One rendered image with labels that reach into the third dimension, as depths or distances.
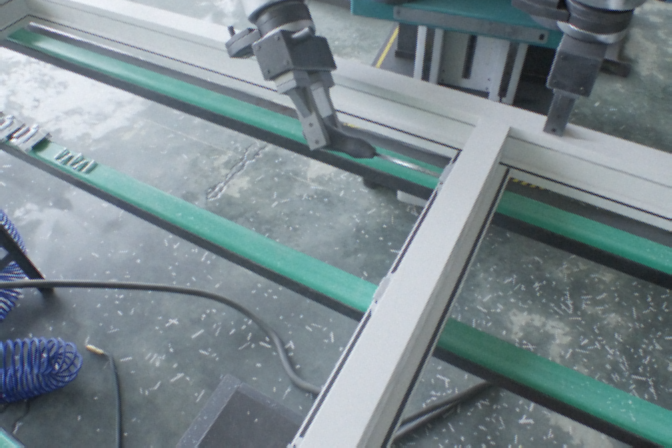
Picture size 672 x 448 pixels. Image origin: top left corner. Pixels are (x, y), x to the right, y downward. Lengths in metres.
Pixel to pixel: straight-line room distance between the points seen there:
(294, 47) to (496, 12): 0.87
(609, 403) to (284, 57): 0.53
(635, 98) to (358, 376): 2.27
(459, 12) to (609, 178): 0.80
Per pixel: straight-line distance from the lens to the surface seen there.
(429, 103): 0.75
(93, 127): 2.43
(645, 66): 2.87
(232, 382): 0.91
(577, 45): 0.62
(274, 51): 0.66
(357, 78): 0.79
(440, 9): 1.45
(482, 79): 1.83
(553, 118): 0.72
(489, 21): 1.44
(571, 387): 0.60
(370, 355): 0.50
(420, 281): 0.54
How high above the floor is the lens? 1.39
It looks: 48 degrees down
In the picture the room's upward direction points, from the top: 2 degrees counter-clockwise
